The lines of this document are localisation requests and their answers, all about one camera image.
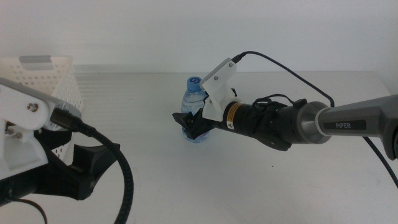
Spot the left thin black wire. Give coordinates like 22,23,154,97
6,197,48,224

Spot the clear water bottle blue cap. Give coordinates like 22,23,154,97
180,77,211,144

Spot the right thin black wire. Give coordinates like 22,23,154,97
252,93,308,110

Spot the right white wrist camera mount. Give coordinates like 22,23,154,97
200,57,241,123

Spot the thin black wire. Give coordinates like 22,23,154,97
252,93,308,110
6,197,48,224

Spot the left thick braided black cable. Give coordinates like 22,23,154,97
50,108,134,224

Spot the right braided black camera cable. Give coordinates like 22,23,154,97
231,51,398,189

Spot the white perforated plastic basket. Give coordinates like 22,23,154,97
0,55,84,161

